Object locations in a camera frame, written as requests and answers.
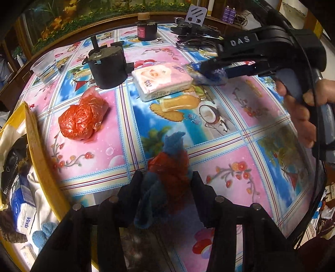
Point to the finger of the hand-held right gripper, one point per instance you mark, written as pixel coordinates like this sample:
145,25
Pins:
243,71
212,66

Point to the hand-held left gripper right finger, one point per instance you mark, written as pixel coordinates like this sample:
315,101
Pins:
201,193

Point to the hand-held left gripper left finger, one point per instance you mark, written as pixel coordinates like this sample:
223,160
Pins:
132,193

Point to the blue floral packet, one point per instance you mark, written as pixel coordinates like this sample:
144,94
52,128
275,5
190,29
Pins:
209,75

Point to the blue cloth with red bag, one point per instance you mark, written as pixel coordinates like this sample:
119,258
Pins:
167,170

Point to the blue terry towel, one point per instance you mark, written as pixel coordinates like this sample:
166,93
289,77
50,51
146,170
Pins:
44,232

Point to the yellow taped cardboard box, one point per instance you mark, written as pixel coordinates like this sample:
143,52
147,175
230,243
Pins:
36,146

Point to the person's right hand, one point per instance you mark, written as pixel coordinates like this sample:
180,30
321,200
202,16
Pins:
301,112

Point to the eyeglasses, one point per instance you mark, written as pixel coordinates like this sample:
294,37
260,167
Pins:
191,46

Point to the black plastic device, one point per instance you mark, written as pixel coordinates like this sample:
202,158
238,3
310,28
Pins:
196,30

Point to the printed pink tablecloth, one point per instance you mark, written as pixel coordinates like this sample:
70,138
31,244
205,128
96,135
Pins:
235,117

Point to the pink tissue pack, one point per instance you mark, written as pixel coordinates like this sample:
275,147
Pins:
162,81

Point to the white slotted plate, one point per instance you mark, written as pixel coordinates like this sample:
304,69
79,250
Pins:
196,15

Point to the purple bottle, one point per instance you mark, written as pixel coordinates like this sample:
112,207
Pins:
232,14
225,13

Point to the dark bottle with cork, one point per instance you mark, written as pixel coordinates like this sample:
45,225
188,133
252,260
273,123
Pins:
146,28

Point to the red plastic bag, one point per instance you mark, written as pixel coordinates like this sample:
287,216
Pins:
81,117

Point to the black electric motor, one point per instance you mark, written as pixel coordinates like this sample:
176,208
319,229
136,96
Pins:
107,69

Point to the blue white tissue pack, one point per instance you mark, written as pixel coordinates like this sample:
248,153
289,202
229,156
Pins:
23,209

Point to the black foil packet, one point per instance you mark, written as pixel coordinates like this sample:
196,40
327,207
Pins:
11,167

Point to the brown fuzzy cloth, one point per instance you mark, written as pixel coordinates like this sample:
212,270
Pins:
11,230

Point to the flower mural panel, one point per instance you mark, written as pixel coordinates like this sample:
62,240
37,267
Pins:
78,15

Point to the clear plastic cup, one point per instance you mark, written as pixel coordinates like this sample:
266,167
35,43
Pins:
45,69

